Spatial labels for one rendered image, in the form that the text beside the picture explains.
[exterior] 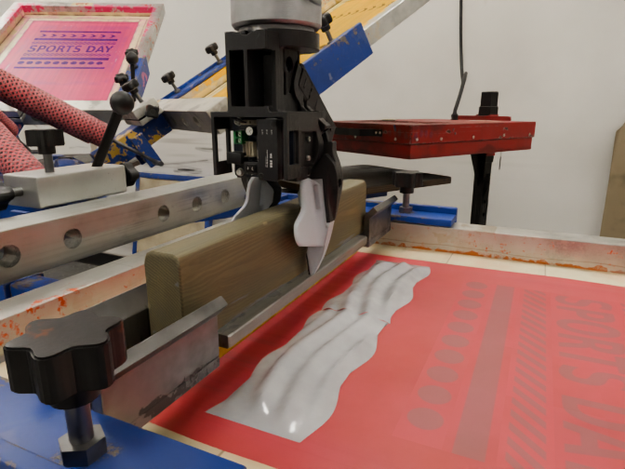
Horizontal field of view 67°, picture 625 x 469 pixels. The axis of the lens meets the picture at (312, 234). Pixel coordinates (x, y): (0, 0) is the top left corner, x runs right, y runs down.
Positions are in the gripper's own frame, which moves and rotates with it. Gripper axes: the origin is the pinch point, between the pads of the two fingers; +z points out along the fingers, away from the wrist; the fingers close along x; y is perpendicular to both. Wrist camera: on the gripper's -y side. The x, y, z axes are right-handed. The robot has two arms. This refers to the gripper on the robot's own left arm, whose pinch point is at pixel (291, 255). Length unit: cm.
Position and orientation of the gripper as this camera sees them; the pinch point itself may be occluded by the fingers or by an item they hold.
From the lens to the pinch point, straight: 47.1
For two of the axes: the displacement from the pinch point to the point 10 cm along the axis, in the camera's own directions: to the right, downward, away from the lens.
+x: 9.0, 1.1, -4.1
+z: 0.0, 9.7, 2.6
